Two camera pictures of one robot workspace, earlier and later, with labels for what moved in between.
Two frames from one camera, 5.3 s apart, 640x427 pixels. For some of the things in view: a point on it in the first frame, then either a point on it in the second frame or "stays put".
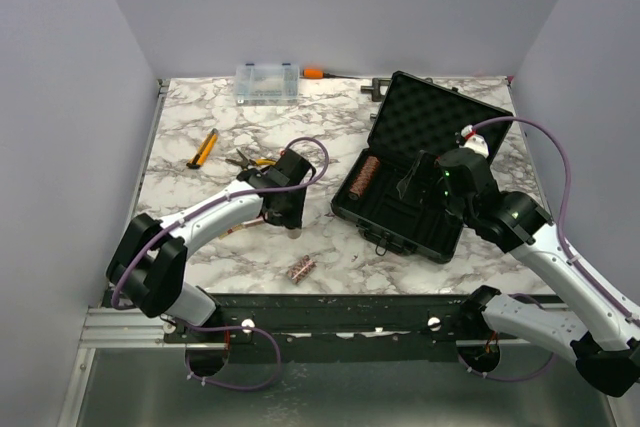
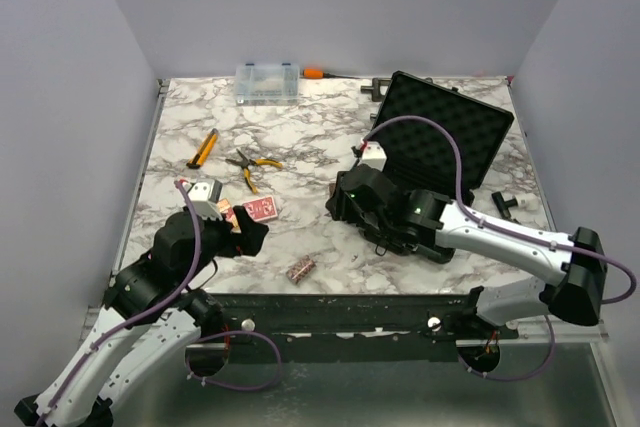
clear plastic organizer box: [267, 84] stays put
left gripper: [295, 218] → [253, 234]
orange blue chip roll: [300, 269] stays put
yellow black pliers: [246, 163] stays put
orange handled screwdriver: [318, 73] stays put
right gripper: [403, 183] → [339, 203]
